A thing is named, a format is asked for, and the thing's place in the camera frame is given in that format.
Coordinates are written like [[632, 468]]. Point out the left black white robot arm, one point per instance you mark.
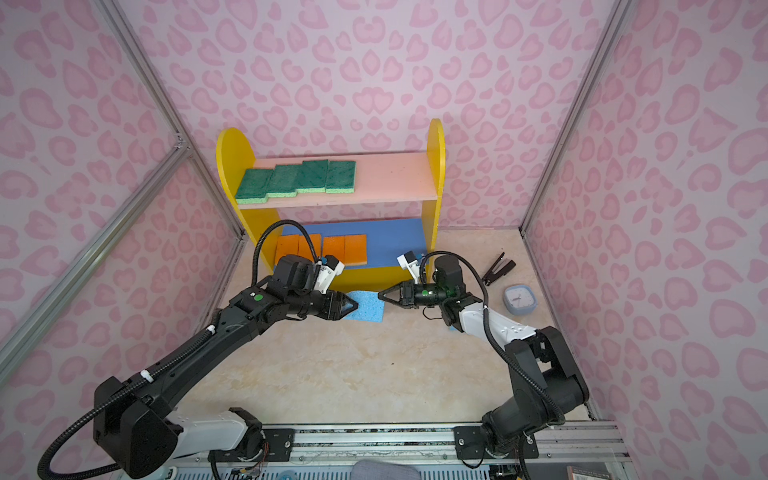
[[131, 419]]

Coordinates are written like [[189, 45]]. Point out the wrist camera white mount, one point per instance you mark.
[[329, 267], [412, 263]]

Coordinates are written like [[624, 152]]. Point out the yellow shelf with coloured boards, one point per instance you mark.
[[379, 178]]

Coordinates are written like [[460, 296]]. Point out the small blue white clock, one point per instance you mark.
[[520, 300]]

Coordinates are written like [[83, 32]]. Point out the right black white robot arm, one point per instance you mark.
[[545, 378]]

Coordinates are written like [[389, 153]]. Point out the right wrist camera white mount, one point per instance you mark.
[[412, 263]]

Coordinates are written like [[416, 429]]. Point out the left aluminium frame beam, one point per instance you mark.
[[39, 319]]

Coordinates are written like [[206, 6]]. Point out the right aluminium frame post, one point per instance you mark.
[[620, 15]]

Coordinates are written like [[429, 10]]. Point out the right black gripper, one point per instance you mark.
[[410, 295]]

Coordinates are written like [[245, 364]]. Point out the orange sponge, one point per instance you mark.
[[286, 246], [355, 250], [310, 248], [334, 246]]

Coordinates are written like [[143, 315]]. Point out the black clip tool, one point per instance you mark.
[[499, 268]]

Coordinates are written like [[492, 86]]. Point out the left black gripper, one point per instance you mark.
[[333, 310]]

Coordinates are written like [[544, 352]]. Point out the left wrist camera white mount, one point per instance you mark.
[[329, 267]]

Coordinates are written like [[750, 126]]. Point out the blue sponge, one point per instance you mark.
[[369, 307]]

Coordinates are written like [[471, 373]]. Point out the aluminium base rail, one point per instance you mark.
[[574, 450]]

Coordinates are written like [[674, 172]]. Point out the green sponge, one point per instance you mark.
[[312, 176], [340, 177], [253, 188], [283, 181]]

